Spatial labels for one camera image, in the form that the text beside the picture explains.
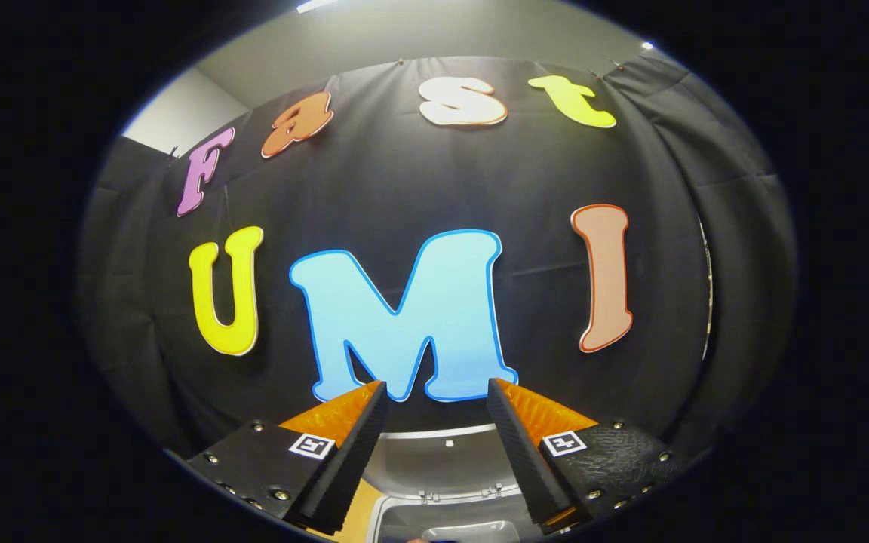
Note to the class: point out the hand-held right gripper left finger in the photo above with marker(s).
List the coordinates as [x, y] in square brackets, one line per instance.
[348, 460]

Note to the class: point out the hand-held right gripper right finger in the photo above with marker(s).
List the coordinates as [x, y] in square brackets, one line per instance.
[529, 467]

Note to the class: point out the white desktop garbage bin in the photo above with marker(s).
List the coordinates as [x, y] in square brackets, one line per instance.
[442, 467]

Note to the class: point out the wooden desktop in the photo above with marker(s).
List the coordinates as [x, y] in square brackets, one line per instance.
[355, 513]

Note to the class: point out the black backdrop cloth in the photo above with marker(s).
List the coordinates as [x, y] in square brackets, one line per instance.
[404, 188]

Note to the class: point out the ceiling light panel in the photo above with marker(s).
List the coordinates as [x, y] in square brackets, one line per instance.
[317, 6]

